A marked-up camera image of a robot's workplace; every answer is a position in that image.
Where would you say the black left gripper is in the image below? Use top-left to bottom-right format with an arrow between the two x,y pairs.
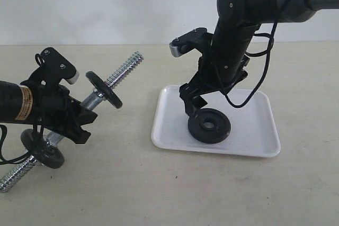
31,84 -> 98,144

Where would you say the black weight plate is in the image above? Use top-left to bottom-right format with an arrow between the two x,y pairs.
188,108 -> 231,144

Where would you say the chrome threaded dumbbell bar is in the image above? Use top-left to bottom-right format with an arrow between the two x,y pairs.
1,52 -> 143,193

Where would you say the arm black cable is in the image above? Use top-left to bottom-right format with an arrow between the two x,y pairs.
206,0 -> 316,109
0,88 -> 80,166

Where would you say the white rectangular plastic tray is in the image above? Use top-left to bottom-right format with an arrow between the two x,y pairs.
151,85 -> 281,158

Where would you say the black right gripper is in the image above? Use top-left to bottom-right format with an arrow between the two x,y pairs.
180,32 -> 249,117

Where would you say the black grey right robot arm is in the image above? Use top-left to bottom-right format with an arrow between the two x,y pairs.
170,0 -> 338,116

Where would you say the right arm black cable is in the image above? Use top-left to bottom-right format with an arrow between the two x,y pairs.
206,0 -> 316,109

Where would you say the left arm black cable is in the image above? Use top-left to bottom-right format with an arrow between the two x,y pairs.
0,88 -> 80,166

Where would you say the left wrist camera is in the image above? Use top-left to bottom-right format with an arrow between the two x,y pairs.
35,47 -> 79,85

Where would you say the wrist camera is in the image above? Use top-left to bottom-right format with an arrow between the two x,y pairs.
169,28 -> 208,58
35,47 -> 79,85

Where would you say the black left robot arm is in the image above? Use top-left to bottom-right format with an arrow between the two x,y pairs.
1,81 -> 97,144

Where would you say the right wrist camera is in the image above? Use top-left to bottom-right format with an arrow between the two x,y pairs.
169,28 -> 208,58

